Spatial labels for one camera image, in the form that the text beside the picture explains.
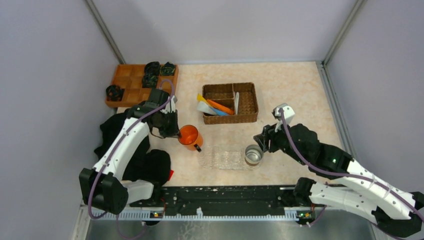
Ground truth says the metal cup orange base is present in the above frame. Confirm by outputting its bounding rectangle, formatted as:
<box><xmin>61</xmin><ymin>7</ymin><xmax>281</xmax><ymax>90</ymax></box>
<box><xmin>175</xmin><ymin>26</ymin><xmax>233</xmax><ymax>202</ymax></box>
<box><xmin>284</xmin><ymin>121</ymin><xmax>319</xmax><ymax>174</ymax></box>
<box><xmin>244</xmin><ymin>144</ymin><xmax>264</xmax><ymax>166</ymax></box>

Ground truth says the orange translucent plastic mug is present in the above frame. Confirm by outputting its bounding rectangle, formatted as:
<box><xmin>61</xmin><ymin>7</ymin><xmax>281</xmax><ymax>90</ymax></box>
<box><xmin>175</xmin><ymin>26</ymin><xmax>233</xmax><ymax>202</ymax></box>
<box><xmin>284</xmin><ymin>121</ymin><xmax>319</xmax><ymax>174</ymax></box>
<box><xmin>178</xmin><ymin>125</ymin><xmax>204</xmax><ymax>153</ymax></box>

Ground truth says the clear textured plastic tray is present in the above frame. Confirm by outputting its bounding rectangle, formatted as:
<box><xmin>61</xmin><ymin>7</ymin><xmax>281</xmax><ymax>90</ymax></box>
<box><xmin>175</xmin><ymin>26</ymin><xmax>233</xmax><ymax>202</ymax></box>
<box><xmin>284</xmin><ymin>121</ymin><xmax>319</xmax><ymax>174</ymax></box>
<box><xmin>198</xmin><ymin>144</ymin><xmax>263</xmax><ymax>171</ymax></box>

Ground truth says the white toothpaste tube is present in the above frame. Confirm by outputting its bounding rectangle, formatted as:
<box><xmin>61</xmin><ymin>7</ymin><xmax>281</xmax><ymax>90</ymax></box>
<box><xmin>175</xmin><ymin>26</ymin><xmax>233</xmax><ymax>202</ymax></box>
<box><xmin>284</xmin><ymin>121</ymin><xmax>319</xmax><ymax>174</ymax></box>
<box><xmin>196</xmin><ymin>101</ymin><xmax>218</xmax><ymax>116</ymax></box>

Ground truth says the brown wicker divided basket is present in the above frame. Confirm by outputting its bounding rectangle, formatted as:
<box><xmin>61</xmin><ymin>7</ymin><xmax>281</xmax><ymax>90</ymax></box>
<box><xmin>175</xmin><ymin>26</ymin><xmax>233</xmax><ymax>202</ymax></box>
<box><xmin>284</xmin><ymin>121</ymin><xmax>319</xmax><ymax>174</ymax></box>
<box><xmin>202</xmin><ymin>82</ymin><xmax>259</xmax><ymax>125</ymax></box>

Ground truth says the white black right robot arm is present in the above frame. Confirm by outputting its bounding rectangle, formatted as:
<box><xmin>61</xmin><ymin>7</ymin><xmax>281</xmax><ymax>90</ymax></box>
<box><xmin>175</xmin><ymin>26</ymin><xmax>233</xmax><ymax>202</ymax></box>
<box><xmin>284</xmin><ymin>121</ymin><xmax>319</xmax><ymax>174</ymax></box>
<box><xmin>254</xmin><ymin>124</ymin><xmax>424</xmax><ymax>238</ymax></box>

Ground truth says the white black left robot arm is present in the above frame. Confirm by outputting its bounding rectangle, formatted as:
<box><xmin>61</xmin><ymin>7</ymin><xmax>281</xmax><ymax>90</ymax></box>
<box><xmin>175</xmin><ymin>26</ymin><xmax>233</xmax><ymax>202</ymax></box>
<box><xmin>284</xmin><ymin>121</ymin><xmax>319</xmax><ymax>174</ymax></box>
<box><xmin>78</xmin><ymin>88</ymin><xmax>180</xmax><ymax>215</ymax></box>

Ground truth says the orange toothbrush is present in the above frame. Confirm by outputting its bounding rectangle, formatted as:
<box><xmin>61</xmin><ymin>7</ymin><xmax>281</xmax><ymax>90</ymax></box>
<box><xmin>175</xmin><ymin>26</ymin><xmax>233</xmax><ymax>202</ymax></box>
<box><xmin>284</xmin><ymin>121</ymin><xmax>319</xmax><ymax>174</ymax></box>
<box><xmin>206</xmin><ymin>99</ymin><xmax>235</xmax><ymax>115</ymax></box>

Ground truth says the orange wooden compartment tray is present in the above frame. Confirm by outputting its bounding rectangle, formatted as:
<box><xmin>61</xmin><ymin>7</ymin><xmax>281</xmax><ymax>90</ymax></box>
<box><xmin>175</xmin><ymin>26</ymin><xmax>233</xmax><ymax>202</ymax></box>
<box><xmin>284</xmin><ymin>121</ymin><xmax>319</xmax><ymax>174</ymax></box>
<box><xmin>105</xmin><ymin>64</ymin><xmax>179</xmax><ymax>108</ymax></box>

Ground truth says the black cloth pile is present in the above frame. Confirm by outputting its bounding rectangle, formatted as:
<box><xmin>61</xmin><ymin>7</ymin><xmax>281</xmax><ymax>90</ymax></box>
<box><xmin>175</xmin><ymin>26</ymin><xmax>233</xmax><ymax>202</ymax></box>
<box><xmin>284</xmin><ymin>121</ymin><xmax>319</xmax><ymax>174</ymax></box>
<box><xmin>94</xmin><ymin>109</ymin><xmax>171</xmax><ymax>186</ymax></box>

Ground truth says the black patterned rolled sock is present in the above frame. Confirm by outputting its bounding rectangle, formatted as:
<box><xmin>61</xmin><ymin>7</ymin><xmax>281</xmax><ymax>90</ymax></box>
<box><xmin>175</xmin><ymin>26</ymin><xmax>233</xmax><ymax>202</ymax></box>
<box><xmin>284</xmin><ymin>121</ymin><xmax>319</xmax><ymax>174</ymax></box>
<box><xmin>141</xmin><ymin>73</ymin><xmax>159</xmax><ymax>89</ymax></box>

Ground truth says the red small object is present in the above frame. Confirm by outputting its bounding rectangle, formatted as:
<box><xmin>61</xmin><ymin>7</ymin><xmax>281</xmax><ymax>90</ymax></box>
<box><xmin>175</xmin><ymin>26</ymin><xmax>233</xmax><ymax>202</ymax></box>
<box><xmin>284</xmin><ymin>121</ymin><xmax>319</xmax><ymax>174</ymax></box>
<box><xmin>168</xmin><ymin>170</ymin><xmax>174</xmax><ymax>181</ymax></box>

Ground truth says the black green rolled sock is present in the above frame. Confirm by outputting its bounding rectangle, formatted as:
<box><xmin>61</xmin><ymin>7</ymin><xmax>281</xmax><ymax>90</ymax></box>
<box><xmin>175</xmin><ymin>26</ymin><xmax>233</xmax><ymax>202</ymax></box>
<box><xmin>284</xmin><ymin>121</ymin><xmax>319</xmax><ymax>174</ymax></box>
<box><xmin>159</xmin><ymin>61</ymin><xmax>176</xmax><ymax>76</ymax></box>

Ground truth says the black orange rolled sock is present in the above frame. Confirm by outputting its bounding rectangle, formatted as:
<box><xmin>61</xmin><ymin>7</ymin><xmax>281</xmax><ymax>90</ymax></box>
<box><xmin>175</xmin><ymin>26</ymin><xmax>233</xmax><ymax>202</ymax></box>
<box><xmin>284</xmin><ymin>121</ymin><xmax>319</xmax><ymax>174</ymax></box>
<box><xmin>105</xmin><ymin>84</ymin><xmax>125</xmax><ymax>102</ymax></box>

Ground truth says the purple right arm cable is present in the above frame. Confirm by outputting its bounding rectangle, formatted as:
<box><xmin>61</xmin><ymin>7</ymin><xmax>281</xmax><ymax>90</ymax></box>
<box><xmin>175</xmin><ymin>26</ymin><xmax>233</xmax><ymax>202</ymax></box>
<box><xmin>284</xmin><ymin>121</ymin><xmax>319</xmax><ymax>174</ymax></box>
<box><xmin>278</xmin><ymin>107</ymin><xmax>424</xmax><ymax>240</ymax></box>

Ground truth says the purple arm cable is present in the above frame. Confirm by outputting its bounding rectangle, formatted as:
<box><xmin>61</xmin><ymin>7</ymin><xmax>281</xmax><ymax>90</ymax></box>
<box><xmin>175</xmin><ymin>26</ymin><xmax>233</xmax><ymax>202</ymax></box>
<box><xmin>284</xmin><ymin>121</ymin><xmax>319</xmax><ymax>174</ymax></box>
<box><xmin>87</xmin><ymin>78</ymin><xmax>176</xmax><ymax>240</ymax></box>
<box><xmin>278</xmin><ymin>107</ymin><xmax>424</xmax><ymax>240</ymax></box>

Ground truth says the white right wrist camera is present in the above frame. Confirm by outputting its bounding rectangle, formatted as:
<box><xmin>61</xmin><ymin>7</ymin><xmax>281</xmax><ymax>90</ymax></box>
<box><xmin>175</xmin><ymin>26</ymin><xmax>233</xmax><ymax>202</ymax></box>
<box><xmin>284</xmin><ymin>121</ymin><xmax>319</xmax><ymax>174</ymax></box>
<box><xmin>272</xmin><ymin>103</ymin><xmax>295</xmax><ymax>131</ymax></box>

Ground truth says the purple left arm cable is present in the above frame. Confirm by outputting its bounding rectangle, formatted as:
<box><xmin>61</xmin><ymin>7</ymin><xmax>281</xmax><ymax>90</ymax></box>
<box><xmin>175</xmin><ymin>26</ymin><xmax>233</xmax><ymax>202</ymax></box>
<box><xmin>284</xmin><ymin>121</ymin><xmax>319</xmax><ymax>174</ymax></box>
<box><xmin>87</xmin><ymin>78</ymin><xmax>176</xmax><ymax>240</ymax></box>

